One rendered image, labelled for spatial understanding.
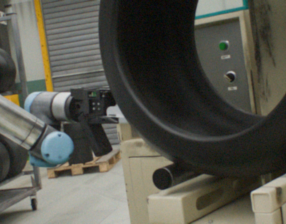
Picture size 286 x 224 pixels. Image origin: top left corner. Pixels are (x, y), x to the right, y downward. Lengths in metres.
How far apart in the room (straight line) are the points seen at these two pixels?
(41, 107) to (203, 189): 0.49
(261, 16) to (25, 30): 9.96
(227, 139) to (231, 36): 0.80
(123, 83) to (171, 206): 0.27
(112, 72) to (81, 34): 9.67
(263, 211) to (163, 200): 0.70
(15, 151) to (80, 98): 4.05
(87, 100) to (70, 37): 9.61
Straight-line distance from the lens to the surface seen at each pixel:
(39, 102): 1.47
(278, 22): 1.40
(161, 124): 1.12
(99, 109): 1.35
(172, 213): 1.16
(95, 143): 1.37
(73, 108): 1.41
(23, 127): 1.33
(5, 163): 5.14
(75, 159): 7.55
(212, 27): 1.84
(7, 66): 5.46
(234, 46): 1.80
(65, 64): 10.99
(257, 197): 0.48
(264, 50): 1.42
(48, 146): 1.32
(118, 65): 1.17
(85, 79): 10.82
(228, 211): 1.24
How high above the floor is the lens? 1.10
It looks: 3 degrees down
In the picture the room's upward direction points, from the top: 8 degrees counter-clockwise
